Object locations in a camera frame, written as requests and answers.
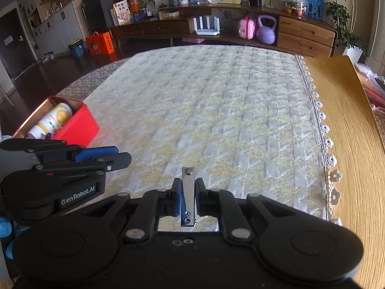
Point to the wooden tv cabinet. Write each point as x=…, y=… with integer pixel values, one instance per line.
x=303, y=33

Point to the wooden wall cabinet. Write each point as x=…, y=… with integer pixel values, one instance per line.
x=57, y=24

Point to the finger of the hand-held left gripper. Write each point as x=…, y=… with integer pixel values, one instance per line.
x=96, y=153
x=118, y=161

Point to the pink toy case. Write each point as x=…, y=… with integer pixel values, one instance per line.
x=247, y=28

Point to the blue toy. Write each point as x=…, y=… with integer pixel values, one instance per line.
x=139, y=16

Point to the pair of shoes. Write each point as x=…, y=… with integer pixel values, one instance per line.
x=48, y=57

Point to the black fridge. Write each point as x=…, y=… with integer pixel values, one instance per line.
x=97, y=12

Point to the tall potted plant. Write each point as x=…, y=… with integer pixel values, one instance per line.
x=343, y=12

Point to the standing air conditioner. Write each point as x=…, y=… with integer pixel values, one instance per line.
x=376, y=30

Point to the stack of plastic folders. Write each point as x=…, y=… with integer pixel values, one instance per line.
x=371, y=84

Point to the printed snack box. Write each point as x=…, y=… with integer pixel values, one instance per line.
x=122, y=13

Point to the blue picture box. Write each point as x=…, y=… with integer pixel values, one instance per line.
x=314, y=6

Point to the small green potted plant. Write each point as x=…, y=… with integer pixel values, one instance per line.
x=144, y=0

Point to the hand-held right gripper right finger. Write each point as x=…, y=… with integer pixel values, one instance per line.
x=199, y=197

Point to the blue bucket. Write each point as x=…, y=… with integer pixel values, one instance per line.
x=76, y=48

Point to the beige flat box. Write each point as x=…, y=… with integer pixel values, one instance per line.
x=169, y=15

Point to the white router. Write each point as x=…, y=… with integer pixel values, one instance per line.
x=206, y=27

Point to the white and yellow bottle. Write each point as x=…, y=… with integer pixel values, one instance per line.
x=54, y=119

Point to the pink flat box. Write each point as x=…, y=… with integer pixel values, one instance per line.
x=193, y=40

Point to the purple kettlebell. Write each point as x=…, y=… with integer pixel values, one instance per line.
x=266, y=33

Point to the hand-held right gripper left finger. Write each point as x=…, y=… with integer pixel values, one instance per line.
x=179, y=198

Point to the plastic bag of fruit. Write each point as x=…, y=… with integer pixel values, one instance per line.
x=293, y=3

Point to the red metal tin box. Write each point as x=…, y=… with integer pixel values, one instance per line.
x=78, y=126

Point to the blue cloth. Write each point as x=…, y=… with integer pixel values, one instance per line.
x=4, y=231

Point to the silver nail clipper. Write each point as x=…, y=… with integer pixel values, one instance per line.
x=188, y=192

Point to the quilted cream table mat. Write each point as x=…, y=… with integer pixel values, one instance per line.
x=210, y=111

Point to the orange gift box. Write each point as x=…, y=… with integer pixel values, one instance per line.
x=100, y=44

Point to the dark door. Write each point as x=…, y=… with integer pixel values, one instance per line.
x=15, y=45

